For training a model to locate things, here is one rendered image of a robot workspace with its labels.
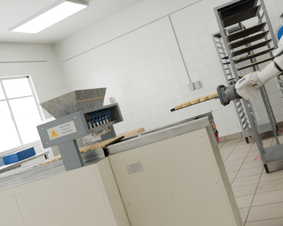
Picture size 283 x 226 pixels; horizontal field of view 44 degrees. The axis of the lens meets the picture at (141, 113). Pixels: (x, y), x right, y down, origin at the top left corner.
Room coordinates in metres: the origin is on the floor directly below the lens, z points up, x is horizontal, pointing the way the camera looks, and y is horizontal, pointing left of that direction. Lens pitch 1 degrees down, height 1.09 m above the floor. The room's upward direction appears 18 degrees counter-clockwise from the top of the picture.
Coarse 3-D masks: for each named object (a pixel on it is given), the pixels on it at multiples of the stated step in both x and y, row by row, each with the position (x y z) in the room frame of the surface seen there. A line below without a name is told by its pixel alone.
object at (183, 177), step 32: (128, 160) 2.31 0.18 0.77; (160, 160) 2.25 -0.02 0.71; (192, 160) 2.19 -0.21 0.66; (128, 192) 2.33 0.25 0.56; (160, 192) 2.27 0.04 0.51; (192, 192) 2.21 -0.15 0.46; (224, 192) 2.16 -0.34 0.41; (160, 224) 2.29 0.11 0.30; (192, 224) 2.23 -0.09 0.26; (224, 224) 2.17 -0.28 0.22
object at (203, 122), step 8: (200, 120) 2.16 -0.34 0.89; (208, 120) 2.15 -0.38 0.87; (168, 128) 2.22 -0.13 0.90; (176, 128) 2.21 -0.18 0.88; (184, 128) 2.20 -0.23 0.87; (192, 128) 2.18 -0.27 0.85; (144, 136) 2.27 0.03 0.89; (152, 136) 2.26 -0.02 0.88; (160, 136) 2.25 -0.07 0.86; (168, 136) 2.23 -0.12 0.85; (112, 144) 2.37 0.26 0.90; (120, 144) 2.33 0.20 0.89; (128, 144) 2.31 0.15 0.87; (136, 144) 2.30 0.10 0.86; (144, 144) 2.28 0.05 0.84; (104, 152) 2.36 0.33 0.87; (112, 152) 2.35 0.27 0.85
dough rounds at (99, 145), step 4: (108, 140) 2.60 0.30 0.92; (112, 140) 2.53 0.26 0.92; (92, 144) 2.73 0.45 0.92; (96, 144) 2.57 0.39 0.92; (100, 144) 2.44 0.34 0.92; (104, 144) 2.36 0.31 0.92; (80, 148) 2.70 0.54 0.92; (84, 148) 2.59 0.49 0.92; (88, 148) 2.41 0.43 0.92; (92, 148) 2.36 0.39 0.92; (80, 152) 2.40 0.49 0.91; (56, 156) 2.73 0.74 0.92; (60, 156) 2.58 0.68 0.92; (48, 160) 2.62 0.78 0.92; (52, 160) 2.46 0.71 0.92; (56, 160) 2.46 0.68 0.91; (40, 164) 2.50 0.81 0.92
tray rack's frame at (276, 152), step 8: (232, 0) 3.52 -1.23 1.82; (240, 0) 3.51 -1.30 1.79; (216, 8) 3.57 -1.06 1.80; (224, 8) 3.76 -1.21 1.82; (240, 24) 4.12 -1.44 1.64; (272, 56) 4.04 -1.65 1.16; (264, 96) 4.11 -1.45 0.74; (272, 128) 4.12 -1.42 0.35; (256, 144) 4.17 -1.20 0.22; (280, 144) 4.07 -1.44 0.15; (272, 152) 3.82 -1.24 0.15; (280, 152) 3.71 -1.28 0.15; (272, 160) 3.55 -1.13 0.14; (264, 168) 3.63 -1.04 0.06
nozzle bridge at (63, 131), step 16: (80, 112) 2.18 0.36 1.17; (112, 112) 2.82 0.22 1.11; (48, 128) 2.24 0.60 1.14; (64, 128) 2.21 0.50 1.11; (80, 128) 2.17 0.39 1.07; (96, 128) 2.40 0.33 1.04; (112, 128) 2.86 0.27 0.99; (48, 144) 2.25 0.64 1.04; (64, 144) 2.22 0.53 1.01; (64, 160) 2.23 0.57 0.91; (80, 160) 2.21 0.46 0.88
